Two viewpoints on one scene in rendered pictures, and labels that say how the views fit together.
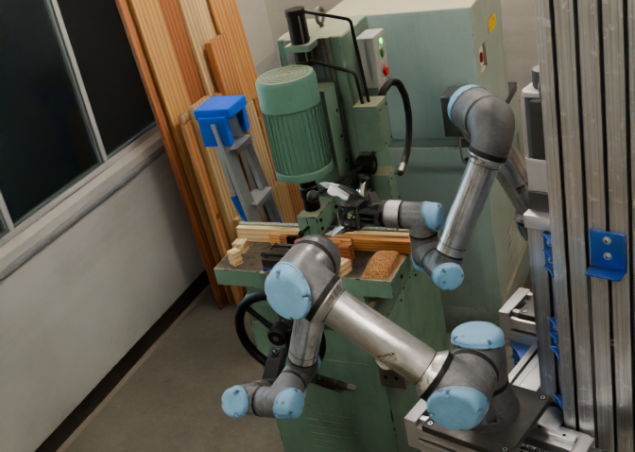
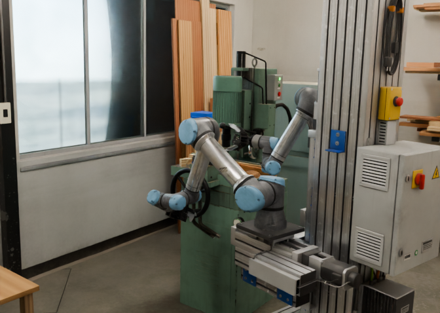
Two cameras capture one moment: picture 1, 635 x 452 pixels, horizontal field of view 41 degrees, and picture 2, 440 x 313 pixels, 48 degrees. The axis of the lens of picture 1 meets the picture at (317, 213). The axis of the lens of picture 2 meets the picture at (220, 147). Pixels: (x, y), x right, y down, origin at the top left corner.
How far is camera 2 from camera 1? 0.94 m
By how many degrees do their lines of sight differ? 18
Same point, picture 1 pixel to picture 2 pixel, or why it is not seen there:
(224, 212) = not seen: hidden behind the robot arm
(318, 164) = (232, 120)
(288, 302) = (186, 134)
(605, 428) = (327, 248)
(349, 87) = (258, 94)
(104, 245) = (129, 173)
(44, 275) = (95, 171)
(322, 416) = (203, 258)
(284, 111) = (222, 89)
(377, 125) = (267, 114)
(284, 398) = (176, 197)
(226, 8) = not seen: hidden behind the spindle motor
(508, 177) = not seen: hidden behind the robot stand
